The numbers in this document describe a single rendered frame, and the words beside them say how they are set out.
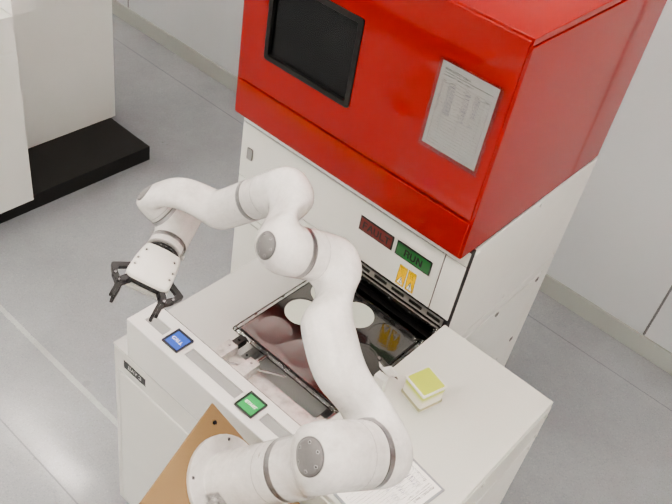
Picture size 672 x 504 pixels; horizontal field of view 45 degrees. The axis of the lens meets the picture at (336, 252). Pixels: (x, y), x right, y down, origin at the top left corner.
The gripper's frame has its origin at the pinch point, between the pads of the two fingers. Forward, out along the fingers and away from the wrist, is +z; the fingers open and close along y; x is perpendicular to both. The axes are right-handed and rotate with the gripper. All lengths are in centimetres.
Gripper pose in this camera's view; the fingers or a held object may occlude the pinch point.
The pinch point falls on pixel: (133, 305)
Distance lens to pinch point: 177.2
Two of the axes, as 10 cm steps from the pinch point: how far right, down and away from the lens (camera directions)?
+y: -8.8, -4.6, -1.4
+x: 3.9, -5.2, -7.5
